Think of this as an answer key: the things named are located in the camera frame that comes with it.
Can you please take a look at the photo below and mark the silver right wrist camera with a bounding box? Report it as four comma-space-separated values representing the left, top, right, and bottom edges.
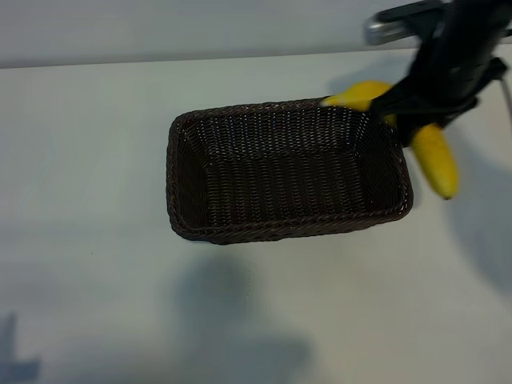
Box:
362, 0, 447, 46

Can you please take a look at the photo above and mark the dark brown woven basket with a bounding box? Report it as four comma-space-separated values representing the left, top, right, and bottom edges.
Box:
166, 99, 414, 244

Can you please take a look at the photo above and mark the yellow banana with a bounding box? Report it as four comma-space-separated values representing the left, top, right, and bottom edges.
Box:
322, 79, 460, 201

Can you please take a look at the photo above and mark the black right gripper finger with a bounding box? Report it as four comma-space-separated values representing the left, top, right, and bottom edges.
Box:
395, 115, 425, 147
370, 82, 421, 119

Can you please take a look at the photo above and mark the thin grey cable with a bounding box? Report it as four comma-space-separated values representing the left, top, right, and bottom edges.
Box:
498, 75, 512, 111

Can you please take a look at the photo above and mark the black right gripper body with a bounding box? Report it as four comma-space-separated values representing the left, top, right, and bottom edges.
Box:
403, 0, 507, 126

